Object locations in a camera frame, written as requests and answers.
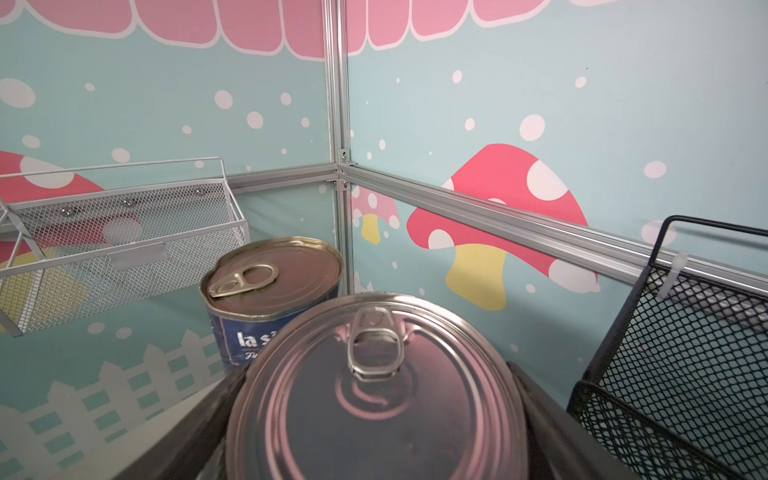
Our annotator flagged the white mesh wall basket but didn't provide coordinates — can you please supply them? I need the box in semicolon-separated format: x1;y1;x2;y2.
1;152;249;337

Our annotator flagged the dark blue tomato can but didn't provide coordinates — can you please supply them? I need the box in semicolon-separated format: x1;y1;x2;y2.
199;236;345;373

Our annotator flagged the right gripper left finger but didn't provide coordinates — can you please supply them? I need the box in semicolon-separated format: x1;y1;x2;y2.
117;364;249;480

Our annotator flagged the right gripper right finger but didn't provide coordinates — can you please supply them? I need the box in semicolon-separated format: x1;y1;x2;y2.
507;362;636;480

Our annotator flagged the blue soup can pink lid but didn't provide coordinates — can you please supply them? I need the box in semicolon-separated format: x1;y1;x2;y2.
226;292;529;479

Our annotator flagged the black mesh wall basket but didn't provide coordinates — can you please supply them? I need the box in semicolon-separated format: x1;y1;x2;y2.
568;244;767;479

